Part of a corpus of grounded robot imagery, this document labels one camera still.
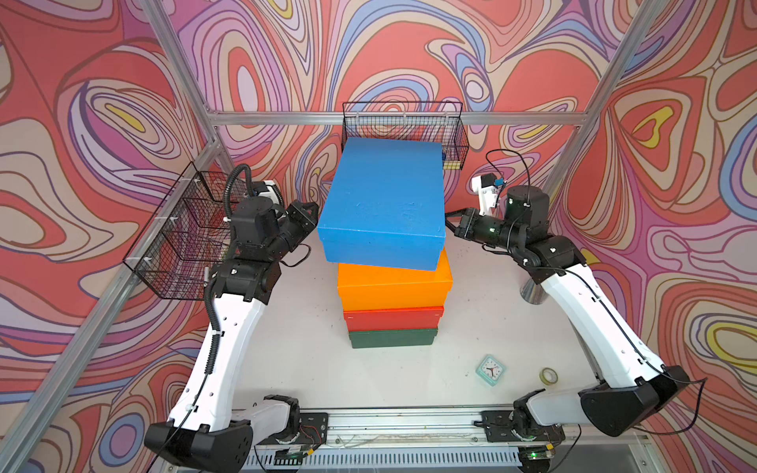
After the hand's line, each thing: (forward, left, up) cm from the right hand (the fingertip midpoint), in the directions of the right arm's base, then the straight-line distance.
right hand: (439, 225), depth 67 cm
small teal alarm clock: (-22, -15, -36) cm, 45 cm away
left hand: (+3, +26, +6) cm, 27 cm away
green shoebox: (-15, +11, -28) cm, 34 cm away
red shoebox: (-15, +9, -16) cm, 24 cm away
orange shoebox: (-12, +18, -7) cm, 22 cm away
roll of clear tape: (-23, -32, -39) cm, 55 cm away
